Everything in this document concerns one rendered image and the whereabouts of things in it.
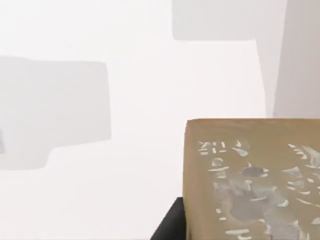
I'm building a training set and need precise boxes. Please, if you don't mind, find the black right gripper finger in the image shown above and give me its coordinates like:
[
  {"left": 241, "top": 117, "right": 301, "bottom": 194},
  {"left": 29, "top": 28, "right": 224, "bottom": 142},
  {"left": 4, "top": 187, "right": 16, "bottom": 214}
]
[{"left": 149, "top": 196, "right": 189, "bottom": 240}]

